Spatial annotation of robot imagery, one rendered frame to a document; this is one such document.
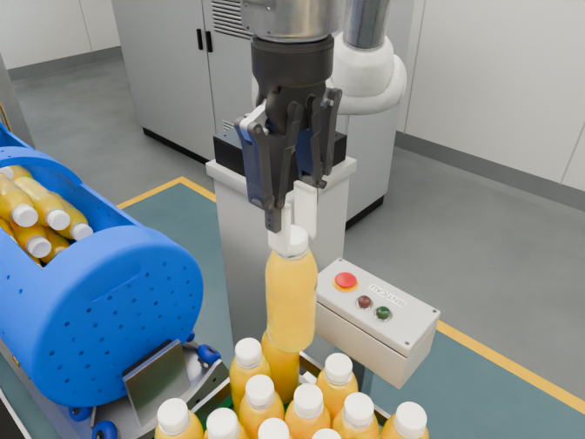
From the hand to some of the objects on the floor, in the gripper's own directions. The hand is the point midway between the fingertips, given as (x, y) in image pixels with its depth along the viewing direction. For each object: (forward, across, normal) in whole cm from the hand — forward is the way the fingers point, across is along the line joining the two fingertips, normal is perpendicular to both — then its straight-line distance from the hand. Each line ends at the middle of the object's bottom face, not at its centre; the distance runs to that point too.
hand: (292, 219), depth 51 cm
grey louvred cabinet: (+132, -168, -199) cm, 292 cm away
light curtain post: (+132, -20, -167) cm, 214 cm away
